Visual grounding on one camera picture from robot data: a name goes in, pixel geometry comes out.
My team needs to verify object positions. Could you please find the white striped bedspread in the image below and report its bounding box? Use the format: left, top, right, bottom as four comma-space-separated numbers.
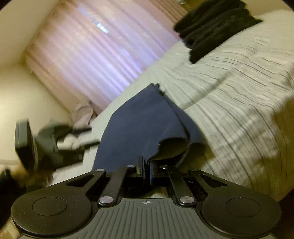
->
51, 9, 294, 203

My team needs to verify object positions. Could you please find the pink sheer curtain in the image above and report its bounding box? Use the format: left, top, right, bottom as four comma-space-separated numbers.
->
24, 1, 186, 113

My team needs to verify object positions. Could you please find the stack of dark folded clothes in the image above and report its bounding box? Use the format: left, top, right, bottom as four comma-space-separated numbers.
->
173, 1, 262, 64

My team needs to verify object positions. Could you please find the pink crumpled cloth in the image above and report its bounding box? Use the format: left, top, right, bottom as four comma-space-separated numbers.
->
70, 101, 97, 129

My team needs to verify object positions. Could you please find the navy blue sweater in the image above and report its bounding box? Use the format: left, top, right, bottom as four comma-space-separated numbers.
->
92, 83, 206, 173

